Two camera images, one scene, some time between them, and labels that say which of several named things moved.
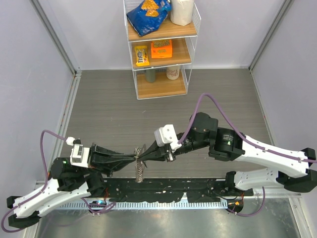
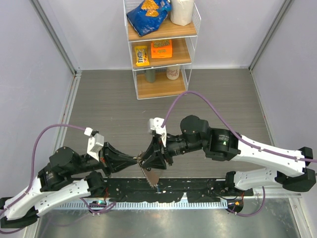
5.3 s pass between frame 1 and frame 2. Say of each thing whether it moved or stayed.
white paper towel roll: stayed
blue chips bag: stayed
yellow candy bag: stayed
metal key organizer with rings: moved
